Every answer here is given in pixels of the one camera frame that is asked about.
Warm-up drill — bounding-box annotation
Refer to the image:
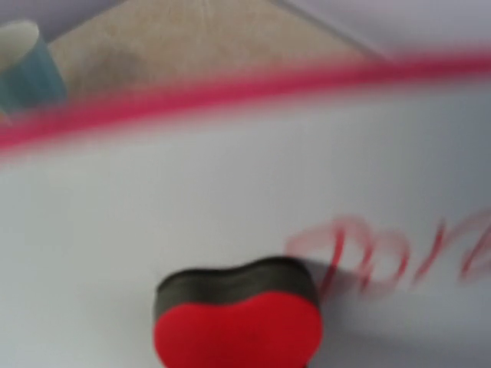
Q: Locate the red black whiteboard eraser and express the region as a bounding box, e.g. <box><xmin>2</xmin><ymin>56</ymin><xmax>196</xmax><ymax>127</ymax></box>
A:
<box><xmin>153</xmin><ymin>257</ymin><xmax>323</xmax><ymax>367</ymax></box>

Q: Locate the pink framed whiteboard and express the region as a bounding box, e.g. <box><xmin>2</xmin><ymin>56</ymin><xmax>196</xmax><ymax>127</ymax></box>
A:
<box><xmin>1</xmin><ymin>52</ymin><xmax>490</xmax><ymax>367</ymax></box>

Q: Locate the light blue ceramic mug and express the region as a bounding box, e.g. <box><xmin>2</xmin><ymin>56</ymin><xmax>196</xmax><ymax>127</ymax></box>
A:
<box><xmin>1</xmin><ymin>20</ymin><xmax>68</xmax><ymax>115</ymax></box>

